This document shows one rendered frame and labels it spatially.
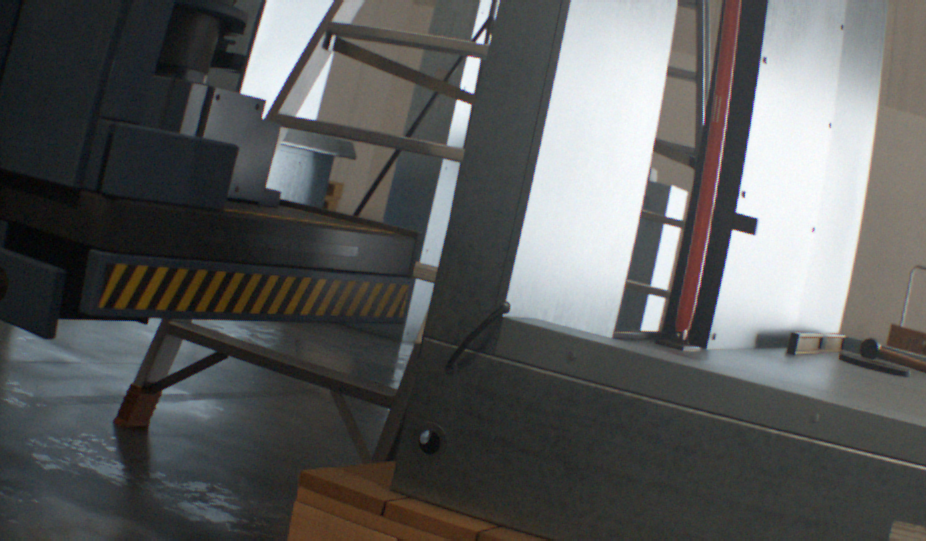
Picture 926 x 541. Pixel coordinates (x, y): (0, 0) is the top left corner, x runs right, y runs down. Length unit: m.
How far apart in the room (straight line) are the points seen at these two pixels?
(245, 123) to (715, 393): 0.77
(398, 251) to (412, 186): 2.99
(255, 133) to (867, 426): 0.99
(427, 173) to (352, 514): 3.35
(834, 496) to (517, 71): 0.69
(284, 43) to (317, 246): 3.97
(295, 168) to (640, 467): 3.26
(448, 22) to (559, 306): 3.30
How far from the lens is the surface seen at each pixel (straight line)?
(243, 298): 1.70
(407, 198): 5.05
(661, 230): 5.38
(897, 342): 8.77
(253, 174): 2.00
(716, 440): 1.61
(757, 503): 1.61
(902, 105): 12.49
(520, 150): 1.72
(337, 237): 1.88
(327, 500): 1.77
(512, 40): 1.75
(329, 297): 1.90
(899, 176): 12.37
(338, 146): 4.88
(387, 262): 2.04
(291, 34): 5.81
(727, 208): 2.61
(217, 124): 1.88
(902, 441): 1.56
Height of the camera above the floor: 0.55
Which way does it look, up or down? 3 degrees down
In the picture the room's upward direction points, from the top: 13 degrees clockwise
